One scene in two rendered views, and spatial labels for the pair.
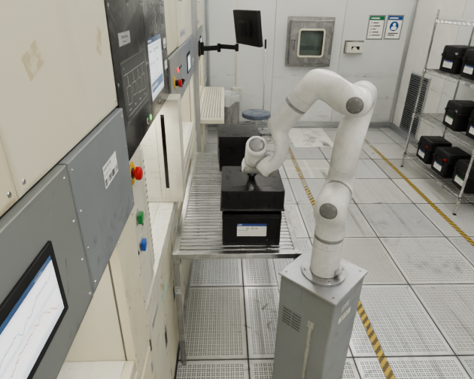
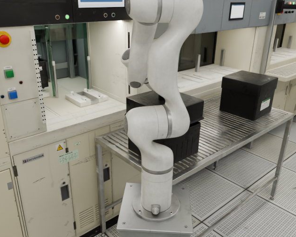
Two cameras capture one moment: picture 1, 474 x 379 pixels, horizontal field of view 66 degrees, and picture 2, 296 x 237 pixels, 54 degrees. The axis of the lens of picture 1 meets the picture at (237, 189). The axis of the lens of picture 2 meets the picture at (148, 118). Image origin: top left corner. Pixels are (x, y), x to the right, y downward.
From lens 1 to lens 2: 1.27 m
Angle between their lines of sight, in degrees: 45
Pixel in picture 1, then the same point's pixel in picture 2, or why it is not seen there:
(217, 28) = not seen: outside the picture
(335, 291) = (135, 221)
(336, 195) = (135, 112)
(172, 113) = not seen: hidden behind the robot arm
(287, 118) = (134, 27)
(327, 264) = (143, 192)
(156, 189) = (123, 92)
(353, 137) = (152, 49)
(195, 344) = not seen: hidden behind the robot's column
